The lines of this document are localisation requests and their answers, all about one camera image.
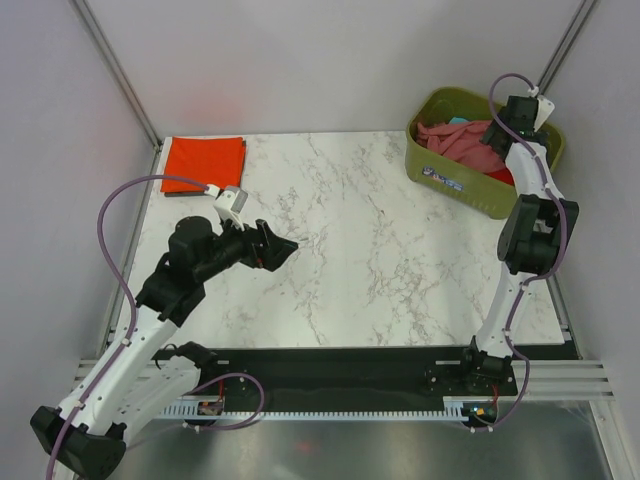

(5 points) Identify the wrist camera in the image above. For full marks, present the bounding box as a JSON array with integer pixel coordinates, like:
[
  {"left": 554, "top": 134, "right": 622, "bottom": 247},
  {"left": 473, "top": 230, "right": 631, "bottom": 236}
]
[
  {"left": 529, "top": 86, "right": 555, "bottom": 132},
  {"left": 205, "top": 184, "right": 248, "bottom": 231}
]

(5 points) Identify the pink t-shirt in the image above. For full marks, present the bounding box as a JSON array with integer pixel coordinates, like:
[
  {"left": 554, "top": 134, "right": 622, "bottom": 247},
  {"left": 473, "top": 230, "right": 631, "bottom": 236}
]
[{"left": 415, "top": 120, "right": 505, "bottom": 174}]

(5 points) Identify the olive green plastic basket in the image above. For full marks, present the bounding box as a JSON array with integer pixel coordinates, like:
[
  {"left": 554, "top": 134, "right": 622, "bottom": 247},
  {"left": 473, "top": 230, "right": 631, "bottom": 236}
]
[{"left": 405, "top": 87, "right": 567, "bottom": 221}]

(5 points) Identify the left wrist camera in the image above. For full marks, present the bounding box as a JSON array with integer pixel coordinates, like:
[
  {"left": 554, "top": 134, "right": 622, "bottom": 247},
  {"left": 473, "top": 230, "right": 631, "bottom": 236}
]
[{"left": 205, "top": 184, "right": 248, "bottom": 231}]

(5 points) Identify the white slotted cable duct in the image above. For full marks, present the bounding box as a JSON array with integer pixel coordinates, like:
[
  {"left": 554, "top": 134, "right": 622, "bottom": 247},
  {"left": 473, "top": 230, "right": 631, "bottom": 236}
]
[{"left": 158, "top": 393, "right": 498, "bottom": 421}]

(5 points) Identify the right aluminium frame post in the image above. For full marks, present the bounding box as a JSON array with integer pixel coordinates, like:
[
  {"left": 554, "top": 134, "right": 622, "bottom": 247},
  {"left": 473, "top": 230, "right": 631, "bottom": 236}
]
[{"left": 537, "top": 0, "right": 600, "bottom": 95}]

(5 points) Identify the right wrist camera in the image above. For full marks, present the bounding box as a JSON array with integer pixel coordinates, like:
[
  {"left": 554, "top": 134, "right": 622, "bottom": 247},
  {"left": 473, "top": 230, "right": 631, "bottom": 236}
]
[{"left": 529, "top": 86, "right": 555, "bottom": 132}]

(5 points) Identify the left aluminium frame post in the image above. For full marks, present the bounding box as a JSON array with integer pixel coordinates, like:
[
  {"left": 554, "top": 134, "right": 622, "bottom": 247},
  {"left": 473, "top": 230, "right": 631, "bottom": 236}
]
[{"left": 69, "top": 0, "right": 162, "bottom": 150}]

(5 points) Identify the turquoise t-shirt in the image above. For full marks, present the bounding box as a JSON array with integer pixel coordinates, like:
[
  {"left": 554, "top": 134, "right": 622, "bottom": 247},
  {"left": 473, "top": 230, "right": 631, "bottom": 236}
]
[{"left": 448, "top": 117, "right": 469, "bottom": 125}]

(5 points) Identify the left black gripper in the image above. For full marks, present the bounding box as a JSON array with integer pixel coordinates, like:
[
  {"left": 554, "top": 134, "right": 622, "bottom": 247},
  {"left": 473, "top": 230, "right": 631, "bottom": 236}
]
[{"left": 196, "top": 211, "right": 297, "bottom": 282}]

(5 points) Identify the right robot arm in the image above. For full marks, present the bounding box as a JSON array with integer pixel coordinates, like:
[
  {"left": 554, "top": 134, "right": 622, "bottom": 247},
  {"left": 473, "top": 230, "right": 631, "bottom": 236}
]
[{"left": 457, "top": 96, "right": 579, "bottom": 394}]

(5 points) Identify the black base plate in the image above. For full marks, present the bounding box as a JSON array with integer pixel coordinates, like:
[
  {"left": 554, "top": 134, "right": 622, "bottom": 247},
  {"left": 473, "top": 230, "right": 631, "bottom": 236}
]
[{"left": 197, "top": 346, "right": 518, "bottom": 410}]

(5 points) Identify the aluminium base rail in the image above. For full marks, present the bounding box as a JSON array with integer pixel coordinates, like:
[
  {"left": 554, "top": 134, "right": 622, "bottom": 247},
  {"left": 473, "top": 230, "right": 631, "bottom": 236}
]
[{"left": 71, "top": 360, "right": 614, "bottom": 401}]

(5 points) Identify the red t-shirt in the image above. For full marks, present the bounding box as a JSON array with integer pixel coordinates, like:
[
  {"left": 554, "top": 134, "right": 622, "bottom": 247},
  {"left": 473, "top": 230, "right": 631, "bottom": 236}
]
[{"left": 487, "top": 168, "right": 515, "bottom": 186}]

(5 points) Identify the folded orange t-shirt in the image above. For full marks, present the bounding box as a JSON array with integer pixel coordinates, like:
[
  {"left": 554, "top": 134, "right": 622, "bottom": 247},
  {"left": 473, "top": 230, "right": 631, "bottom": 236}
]
[{"left": 163, "top": 137, "right": 247, "bottom": 189}]

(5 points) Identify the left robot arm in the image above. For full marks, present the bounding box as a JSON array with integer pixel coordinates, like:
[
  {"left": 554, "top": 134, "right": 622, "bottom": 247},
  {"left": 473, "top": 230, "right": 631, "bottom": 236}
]
[{"left": 30, "top": 216, "right": 298, "bottom": 479}]

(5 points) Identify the aluminium frame post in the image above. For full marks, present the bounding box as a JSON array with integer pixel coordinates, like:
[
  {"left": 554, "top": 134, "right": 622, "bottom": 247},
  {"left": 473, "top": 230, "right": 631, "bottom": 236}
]
[
  {"left": 69, "top": 0, "right": 162, "bottom": 150},
  {"left": 537, "top": 0, "right": 600, "bottom": 95}
]

